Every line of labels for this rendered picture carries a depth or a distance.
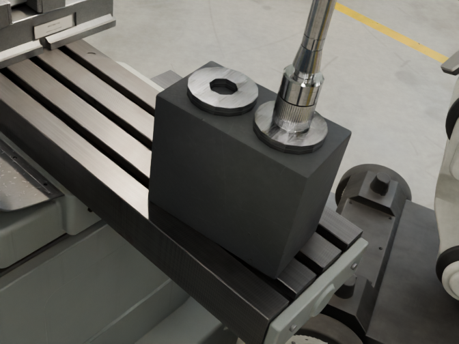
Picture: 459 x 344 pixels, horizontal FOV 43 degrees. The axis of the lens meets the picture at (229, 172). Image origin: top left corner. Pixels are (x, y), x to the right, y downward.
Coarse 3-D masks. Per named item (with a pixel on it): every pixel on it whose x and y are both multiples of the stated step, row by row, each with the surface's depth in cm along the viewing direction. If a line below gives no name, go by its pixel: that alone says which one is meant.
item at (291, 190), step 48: (192, 96) 72; (240, 96) 72; (192, 144) 73; (240, 144) 68; (288, 144) 67; (336, 144) 70; (192, 192) 78; (240, 192) 72; (288, 192) 68; (240, 240) 77; (288, 240) 72
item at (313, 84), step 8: (288, 72) 65; (320, 72) 66; (288, 80) 64; (296, 80) 64; (304, 80) 65; (312, 80) 65; (320, 80) 65; (296, 88) 64; (304, 88) 64; (312, 88) 64; (320, 88) 65
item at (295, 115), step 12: (288, 96) 65; (300, 96) 65; (312, 96) 65; (276, 108) 68; (288, 108) 66; (300, 108) 66; (312, 108) 67; (276, 120) 69; (288, 120) 67; (300, 120) 67; (288, 132) 68; (300, 132) 68
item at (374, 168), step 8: (352, 168) 158; (360, 168) 155; (368, 168) 154; (376, 168) 153; (384, 168) 154; (344, 176) 158; (392, 176) 152; (400, 176) 154; (344, 184) 157; (400, 184) 152; (336, 192) 160; (408, 192) 154; (336, 200) 162
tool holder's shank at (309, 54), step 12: (312, 0) 60; (324, 0) 58; (336, 0) 59; (312, 12) 60; (324, 12) 59; (312, 24) 61; (324, 24) 60; (312, 36) 61; (324, 36) 62; (300, 48) 63; (312, 48) 62; (300, 60) 63; (312, 60) 63; (300, 72) 64; (312, 72) 64
